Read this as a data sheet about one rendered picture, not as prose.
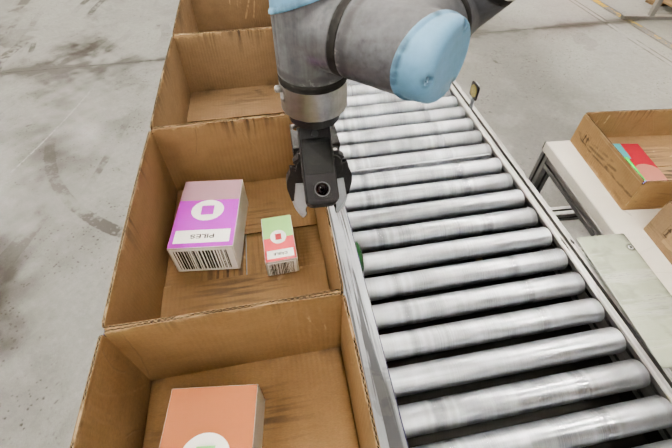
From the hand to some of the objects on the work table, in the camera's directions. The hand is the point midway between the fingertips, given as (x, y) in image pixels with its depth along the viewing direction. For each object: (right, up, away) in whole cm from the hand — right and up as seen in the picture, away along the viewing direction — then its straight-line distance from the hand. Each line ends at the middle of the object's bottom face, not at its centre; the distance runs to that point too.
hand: (320, 212), depth 67 cm
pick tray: (+92, +10, +41) cm, 102 cm away
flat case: (+83, +10, +40) cm, 93 cm away
